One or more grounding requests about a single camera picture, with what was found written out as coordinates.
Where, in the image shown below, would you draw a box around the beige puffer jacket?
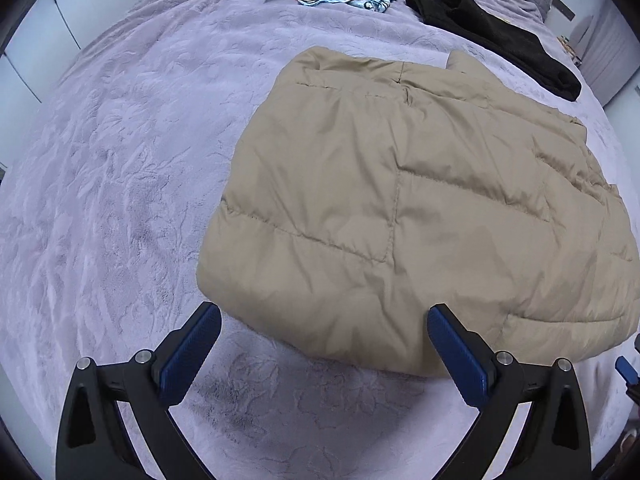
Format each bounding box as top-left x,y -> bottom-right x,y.
196,46 -> 640,378

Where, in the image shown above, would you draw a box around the white wardrobe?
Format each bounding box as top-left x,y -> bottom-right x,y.
0,0 -> 87,123

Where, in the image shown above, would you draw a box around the purple plush bed blanket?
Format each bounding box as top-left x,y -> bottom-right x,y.
0,0 -> 640,480

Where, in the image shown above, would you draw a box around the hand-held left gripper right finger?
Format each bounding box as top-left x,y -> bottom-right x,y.
428,303 -> 594,480

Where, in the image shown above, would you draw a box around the black garment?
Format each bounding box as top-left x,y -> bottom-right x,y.
404,0 -> 582,102

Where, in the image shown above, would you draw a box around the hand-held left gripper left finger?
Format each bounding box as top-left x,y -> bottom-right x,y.
56,302 -> 222,480

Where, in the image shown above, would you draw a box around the small boxes on nightstand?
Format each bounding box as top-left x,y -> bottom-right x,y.
557,35 -> 584,69

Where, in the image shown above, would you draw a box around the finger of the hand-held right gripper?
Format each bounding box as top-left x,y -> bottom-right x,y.
615,355 -> 640,387

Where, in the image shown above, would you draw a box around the grey curtain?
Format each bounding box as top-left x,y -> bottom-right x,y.
570,5 -> 637,107

